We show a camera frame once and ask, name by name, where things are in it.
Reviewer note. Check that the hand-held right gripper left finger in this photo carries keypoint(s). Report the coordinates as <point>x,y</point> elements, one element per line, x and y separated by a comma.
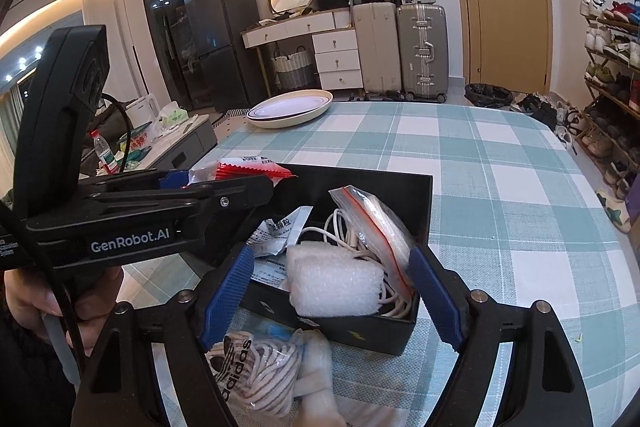
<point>227,302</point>

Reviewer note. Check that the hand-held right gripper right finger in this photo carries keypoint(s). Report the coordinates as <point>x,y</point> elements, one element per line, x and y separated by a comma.
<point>437,302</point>

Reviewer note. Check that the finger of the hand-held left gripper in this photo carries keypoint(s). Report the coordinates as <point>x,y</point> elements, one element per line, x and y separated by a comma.
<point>225,197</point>
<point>175,179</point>

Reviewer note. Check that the red white snack packet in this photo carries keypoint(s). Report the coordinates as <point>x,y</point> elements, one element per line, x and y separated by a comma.
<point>250,167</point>

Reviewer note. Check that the white grey medicine packet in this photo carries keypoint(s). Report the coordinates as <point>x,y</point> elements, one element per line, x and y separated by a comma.
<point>280,232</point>

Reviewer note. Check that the bag of white socks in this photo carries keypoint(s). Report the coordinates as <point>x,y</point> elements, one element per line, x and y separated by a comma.
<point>265,372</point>

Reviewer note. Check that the black cardboard box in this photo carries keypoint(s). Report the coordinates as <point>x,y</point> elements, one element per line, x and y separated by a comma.
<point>350,332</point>

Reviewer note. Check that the clear zip bag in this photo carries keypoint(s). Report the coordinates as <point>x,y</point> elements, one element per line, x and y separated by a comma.
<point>380,227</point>

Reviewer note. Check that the white foam block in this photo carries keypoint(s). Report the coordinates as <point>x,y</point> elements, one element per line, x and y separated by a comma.
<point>330,279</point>

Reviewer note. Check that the person's left forearm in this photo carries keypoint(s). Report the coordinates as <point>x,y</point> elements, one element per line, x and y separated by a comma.
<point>30,382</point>

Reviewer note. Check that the person's left hand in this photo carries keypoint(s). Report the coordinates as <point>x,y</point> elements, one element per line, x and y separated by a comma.
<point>100,292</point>

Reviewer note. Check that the grey coffee table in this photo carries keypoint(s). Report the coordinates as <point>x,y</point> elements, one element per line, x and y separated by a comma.
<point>190,139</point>

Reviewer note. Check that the white printed plastic bag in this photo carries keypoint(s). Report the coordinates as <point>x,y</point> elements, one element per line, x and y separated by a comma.
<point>141,142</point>

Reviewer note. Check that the plastic bottle red cap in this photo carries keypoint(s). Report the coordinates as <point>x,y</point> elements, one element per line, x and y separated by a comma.
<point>105,152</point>

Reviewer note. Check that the green tissue pack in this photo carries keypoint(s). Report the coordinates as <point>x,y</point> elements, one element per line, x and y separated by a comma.
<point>172,117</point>

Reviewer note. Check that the white kettle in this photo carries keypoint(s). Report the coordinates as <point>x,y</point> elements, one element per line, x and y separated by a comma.
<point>142,109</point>

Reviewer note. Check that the black white striped rug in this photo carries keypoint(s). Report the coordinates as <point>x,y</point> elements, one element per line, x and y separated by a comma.
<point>232,117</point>

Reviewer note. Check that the white curtain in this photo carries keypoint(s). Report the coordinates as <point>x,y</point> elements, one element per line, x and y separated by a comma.
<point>115,47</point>

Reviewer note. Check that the cream oval plate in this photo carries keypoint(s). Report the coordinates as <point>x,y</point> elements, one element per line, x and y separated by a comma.
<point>290,109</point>

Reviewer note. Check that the woven grey white basket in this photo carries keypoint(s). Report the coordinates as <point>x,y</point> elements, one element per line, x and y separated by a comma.
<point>294,69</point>

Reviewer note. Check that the black glass cabinet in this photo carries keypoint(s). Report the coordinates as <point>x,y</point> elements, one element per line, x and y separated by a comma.
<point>165,17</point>

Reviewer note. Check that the dark grey refrigerator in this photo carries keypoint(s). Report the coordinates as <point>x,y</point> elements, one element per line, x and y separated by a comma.
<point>225,37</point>

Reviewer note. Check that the white dresser with drawers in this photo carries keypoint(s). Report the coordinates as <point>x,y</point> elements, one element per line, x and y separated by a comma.
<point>337,57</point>

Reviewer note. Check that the beige suitcase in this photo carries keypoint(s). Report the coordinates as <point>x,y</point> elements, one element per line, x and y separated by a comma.
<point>377,52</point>

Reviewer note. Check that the black trash bag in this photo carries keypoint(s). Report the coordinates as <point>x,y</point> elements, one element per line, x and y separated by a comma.
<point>487,96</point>

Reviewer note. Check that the scattered pile of shoes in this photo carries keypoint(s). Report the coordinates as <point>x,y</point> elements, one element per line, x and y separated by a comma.
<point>575,127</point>

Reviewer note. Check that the silver suitcase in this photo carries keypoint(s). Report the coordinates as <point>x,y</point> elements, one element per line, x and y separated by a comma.
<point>422,52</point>

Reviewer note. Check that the wooden shoe rack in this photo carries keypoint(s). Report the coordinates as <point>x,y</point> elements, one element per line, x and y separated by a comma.
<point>612,94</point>

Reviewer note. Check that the beige wooden door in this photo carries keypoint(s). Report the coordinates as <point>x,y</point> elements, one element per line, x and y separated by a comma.
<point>500,32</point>

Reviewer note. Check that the shoe rack with shoes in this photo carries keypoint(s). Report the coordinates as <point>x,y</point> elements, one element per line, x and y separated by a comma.
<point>615,47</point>

